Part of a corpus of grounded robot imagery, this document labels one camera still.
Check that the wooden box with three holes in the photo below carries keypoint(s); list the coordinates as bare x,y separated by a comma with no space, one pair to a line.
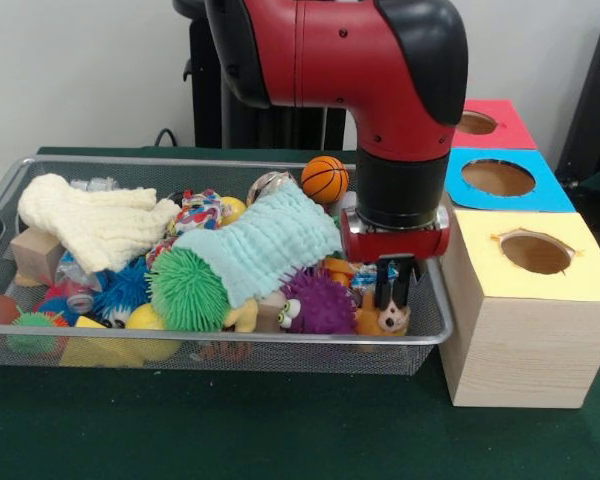
520,350

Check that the light blue waffle cloth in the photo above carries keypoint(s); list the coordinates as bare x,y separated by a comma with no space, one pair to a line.
270,240

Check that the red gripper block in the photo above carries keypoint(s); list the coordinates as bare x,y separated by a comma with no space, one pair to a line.
395,247

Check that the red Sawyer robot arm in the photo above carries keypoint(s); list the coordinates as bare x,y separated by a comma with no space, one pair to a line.
360,65

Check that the purple spiky ball toy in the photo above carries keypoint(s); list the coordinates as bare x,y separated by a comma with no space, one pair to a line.
320,305

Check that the dark green table cloth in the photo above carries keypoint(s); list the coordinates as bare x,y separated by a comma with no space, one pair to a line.
230,425

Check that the yellow ball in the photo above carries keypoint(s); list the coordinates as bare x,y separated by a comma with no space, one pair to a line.
145,317

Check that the orange toy basketball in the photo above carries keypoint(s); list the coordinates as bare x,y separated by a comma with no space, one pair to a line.
325,180

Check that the black stand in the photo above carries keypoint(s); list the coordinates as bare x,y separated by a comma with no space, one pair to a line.
595,100

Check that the shallow mesh bin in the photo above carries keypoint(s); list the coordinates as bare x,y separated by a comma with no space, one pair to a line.
145,175

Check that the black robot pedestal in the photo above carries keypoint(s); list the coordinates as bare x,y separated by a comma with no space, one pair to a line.
210,110

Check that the cream waffle cloth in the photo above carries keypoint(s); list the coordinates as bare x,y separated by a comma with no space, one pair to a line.
95,225

